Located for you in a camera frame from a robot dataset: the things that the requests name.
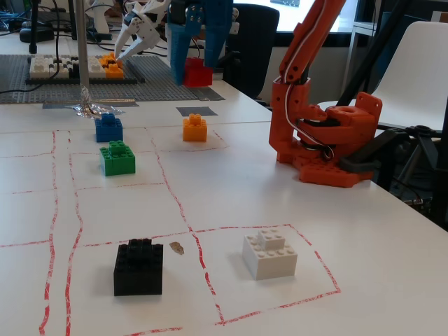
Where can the white lego block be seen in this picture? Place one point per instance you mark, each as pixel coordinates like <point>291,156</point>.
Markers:
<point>269,257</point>

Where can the black device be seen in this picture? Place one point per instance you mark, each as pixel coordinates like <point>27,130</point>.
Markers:
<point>35,35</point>

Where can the grey square tape marker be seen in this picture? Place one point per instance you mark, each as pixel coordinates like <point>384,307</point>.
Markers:
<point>196,111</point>

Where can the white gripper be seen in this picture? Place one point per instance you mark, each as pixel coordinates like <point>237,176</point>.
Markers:
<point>148,31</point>

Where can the grey lego baseplate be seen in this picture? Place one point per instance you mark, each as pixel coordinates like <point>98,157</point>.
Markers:
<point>154,87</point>

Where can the black lego block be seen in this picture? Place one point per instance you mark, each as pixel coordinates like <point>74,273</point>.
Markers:
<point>138,269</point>

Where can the metal pole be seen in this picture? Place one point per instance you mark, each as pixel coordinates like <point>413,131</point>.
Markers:
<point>83,45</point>

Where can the grey tape on baseplate corner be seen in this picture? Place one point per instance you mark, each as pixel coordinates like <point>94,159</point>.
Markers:
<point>208,94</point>

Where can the grey tape strip under foil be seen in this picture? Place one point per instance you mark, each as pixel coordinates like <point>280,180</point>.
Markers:
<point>119,102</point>

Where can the black table clamp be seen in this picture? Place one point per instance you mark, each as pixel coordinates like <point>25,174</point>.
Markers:
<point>371,154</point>

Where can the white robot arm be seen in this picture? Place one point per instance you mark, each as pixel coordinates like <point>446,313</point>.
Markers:
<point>235,22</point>

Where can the red lego block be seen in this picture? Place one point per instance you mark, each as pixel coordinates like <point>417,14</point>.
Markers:
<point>199,75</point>

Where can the crumpled aluminium foil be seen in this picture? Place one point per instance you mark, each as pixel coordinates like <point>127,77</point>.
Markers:
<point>92,111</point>

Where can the white chair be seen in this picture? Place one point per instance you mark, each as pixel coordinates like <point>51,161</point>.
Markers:
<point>425,70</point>

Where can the green lego block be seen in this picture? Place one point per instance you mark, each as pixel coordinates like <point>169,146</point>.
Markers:
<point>117,159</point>

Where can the small brown scrap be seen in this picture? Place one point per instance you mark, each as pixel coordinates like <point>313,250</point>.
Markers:
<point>177,248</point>

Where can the lego brick mosaic panel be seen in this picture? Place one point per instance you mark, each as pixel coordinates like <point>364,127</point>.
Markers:
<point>43,66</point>

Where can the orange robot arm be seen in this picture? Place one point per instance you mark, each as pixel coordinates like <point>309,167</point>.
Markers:
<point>290,115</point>

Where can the blue lego block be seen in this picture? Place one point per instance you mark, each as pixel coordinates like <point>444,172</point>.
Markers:
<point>108,129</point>

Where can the black thin stand post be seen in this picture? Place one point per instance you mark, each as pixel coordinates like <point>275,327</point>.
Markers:
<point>33,28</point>

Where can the orange lego block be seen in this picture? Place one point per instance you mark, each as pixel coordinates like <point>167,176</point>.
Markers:
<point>195,131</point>

